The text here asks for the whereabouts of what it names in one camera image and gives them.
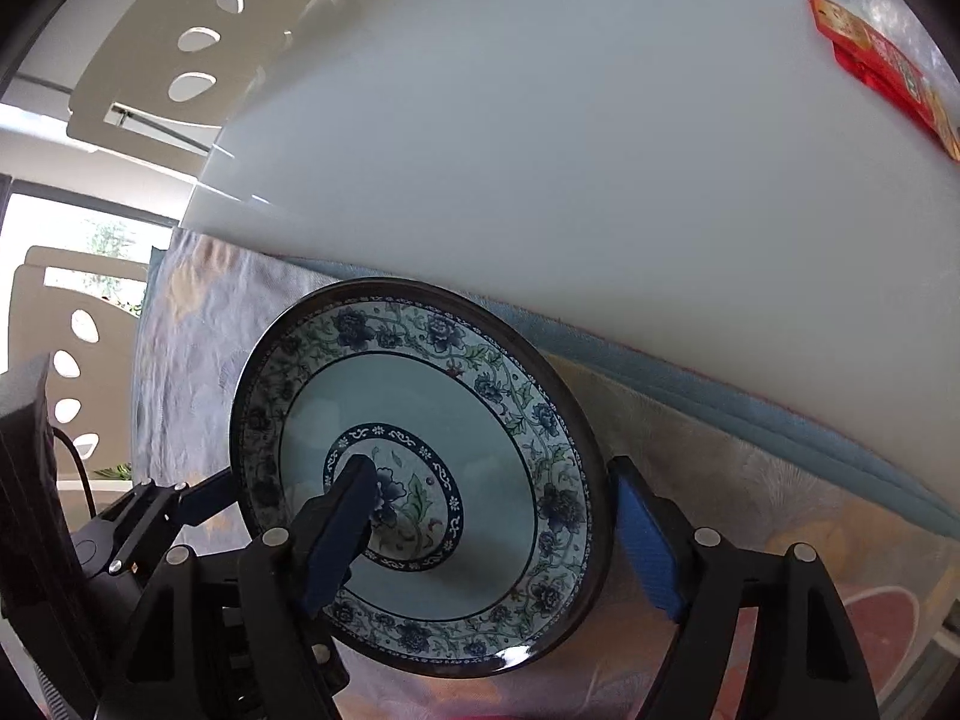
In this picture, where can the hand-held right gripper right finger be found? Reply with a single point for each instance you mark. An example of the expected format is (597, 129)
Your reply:
(649, 540)

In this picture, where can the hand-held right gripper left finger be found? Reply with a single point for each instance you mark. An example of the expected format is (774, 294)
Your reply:
(337, 532)

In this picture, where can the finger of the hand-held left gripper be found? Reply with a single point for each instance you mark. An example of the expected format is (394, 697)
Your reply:
(214, 499)

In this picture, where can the blue floral ceramic plate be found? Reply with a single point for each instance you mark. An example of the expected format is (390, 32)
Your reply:
(487, 450)

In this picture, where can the floral patterned tablecloth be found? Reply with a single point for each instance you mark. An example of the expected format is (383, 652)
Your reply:
(750, 480)

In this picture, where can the beige chair with oval holes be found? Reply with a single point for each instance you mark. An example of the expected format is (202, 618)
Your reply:
(150, 15)
(37, 330)

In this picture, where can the red snack packet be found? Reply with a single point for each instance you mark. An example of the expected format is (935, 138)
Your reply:
(859, 67)
(892, 67)

